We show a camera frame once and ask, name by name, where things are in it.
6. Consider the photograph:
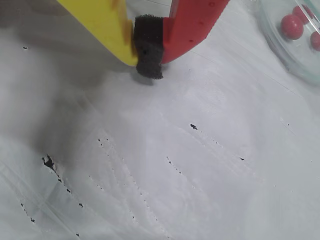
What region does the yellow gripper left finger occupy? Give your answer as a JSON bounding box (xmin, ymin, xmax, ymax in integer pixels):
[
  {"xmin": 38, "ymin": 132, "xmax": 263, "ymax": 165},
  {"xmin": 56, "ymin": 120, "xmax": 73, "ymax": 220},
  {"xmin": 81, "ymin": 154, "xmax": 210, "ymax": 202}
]
[{"xmin": 56, "ymin": 0, "xmax": 139, "ymax": 67}]

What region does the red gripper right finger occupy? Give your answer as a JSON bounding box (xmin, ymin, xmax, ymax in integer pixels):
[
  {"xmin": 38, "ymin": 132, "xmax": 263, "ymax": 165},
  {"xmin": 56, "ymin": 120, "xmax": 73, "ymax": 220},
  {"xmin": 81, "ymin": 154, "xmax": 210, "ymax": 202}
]
[{"xmin": 133, "ymin": 0, "xmax": 230, "ymax": 81}]

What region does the red ball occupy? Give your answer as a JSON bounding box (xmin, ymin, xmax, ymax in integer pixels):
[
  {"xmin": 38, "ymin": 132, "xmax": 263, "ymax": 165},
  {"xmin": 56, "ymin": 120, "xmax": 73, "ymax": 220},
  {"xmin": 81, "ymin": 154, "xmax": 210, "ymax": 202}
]
[
  {"xmin": 309, "ymin": 31, "xmax": 320, "ymax": 53},
  {"xmin": 280, "ymin": 14, "xmax": 305, "ymax": 41},
  {"xmin": 292, "ymin": 4, "xmax": 313, "ymax": 25}
]

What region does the small clear glass bowl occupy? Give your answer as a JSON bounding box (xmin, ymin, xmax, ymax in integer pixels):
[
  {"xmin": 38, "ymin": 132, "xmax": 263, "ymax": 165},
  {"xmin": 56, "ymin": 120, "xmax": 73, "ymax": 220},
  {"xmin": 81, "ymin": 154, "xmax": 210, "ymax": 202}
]
[{"xmin": 259, "ymin": 0, "xmax": 320, "ymax": 86}]

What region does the white plastic table cover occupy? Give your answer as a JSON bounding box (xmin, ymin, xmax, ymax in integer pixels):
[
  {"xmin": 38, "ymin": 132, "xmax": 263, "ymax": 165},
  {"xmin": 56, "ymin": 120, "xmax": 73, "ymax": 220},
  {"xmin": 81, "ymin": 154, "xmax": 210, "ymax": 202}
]
[{"xmin": 0, "ymin": 0, "xmax": 320, "ymax": 240}]

